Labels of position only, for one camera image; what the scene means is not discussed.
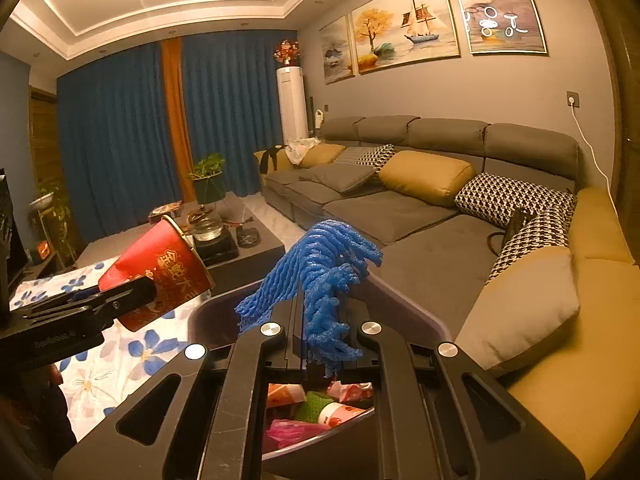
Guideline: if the houndstooth pillow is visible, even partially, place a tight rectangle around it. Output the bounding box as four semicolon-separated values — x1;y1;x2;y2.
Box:
487;207;572;287
454;172;579;229

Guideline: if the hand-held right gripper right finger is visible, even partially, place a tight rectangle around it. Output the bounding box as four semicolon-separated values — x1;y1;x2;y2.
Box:
347;299;587;480

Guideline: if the orange flower bouquet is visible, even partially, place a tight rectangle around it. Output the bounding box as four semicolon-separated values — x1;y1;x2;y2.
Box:
273;39;302;67

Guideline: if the small mustard pillow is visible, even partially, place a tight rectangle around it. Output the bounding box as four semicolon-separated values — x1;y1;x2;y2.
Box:
300;144;347;169

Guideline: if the plant on stand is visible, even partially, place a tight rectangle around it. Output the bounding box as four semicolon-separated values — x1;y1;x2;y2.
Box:
27;182;77;267

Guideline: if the grey sectional sofa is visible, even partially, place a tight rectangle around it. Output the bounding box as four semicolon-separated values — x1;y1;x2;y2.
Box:
254;116;640;480

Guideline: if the wooden door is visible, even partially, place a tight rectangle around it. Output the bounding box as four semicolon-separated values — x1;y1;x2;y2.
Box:
575;0;640;201

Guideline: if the black tea stove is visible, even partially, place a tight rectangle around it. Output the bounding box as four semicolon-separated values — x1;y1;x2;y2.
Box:
192;236;239;262

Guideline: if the white standing air conditioner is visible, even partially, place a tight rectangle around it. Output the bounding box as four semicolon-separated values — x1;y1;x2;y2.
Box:
276;66;309;144

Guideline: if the blue foam net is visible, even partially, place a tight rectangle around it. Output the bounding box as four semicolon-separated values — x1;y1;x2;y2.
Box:
234;219;385;380

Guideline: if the white cloth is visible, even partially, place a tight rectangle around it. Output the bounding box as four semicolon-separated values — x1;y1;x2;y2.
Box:
285;137;322;164

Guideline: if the diamond patterned pillow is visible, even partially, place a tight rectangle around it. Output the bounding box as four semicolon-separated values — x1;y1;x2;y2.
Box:
335;144;397;172

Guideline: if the cream pillow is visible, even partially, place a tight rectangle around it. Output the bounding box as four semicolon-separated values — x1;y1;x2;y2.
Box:
454;245;582;377

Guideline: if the potted green plant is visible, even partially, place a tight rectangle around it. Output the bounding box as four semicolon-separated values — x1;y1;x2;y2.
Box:
188;154;227;207

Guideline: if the dark grey coffee table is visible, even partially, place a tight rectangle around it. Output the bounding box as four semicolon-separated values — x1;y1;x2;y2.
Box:
75;204;287;282

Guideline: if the pink foam net sleeve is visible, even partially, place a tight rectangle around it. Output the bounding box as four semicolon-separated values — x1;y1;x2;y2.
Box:
265;419;327;455

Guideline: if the glass kettle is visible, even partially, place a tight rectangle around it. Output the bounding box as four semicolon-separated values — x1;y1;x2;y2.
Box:
187;207;224;242

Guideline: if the orange curtain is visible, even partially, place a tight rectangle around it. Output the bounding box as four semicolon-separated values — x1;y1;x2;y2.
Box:
160;40;197;206

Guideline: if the green foam net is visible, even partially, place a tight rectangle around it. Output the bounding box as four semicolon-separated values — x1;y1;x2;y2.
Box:
295;392;337;425

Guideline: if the printed box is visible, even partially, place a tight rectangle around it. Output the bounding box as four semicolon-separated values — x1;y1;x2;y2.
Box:
149;201;184;224

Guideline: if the grey cushion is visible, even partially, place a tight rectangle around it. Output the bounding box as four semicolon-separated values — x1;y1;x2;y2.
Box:
310;162;377;194

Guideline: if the black television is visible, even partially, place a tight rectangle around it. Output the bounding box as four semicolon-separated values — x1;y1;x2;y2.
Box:
0;167;29;311

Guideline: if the red paper cup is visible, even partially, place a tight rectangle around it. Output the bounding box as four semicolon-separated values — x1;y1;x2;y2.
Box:
97;215;217;333

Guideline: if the person's left forearm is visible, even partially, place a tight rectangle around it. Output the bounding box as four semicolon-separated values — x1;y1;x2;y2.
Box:
0;382;78;466

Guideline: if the orange printed wrapper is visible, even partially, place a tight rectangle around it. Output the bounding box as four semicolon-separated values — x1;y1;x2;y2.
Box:
267;382;307;409

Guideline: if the abstract framed painting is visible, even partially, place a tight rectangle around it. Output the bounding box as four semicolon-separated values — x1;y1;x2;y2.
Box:
450;0;549;56

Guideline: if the black pouch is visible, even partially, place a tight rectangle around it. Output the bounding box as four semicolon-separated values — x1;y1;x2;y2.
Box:
504;207;534;247

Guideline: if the narrow landscape painting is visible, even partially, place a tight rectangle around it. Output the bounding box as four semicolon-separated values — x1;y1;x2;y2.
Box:
319;15;356;85

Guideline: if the large mustard pillow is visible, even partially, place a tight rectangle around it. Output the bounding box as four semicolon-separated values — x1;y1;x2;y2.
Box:
377;151;477;209

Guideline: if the black cloth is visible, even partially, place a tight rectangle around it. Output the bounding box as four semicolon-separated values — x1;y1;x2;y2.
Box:
257;146;287;177

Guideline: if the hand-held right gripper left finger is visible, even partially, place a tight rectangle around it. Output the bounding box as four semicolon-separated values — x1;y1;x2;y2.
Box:
52;294;307;480

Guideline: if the floral tablecloth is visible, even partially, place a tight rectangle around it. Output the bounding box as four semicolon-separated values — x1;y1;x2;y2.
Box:
9;255;202;442

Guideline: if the white cable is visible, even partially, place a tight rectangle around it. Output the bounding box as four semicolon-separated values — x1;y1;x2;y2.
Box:
570;102;614;197

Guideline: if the blue curtain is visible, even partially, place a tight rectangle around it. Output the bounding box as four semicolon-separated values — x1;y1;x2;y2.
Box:
56;42;177;242
179;30;302;199

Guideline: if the red and white snack packet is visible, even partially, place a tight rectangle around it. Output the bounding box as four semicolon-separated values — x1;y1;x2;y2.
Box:
320;400;374;429

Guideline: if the grey plastic bin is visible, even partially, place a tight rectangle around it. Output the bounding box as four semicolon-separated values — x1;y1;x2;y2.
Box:
187;280;457;462

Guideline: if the sailboat painting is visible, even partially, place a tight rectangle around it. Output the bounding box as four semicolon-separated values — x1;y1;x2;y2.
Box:
351;0;461;76

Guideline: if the pink and white packet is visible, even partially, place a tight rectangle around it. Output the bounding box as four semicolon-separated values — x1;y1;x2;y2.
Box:
330;381;375;404

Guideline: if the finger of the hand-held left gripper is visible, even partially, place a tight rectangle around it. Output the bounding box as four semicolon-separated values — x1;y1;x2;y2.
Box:
12;276;157;333

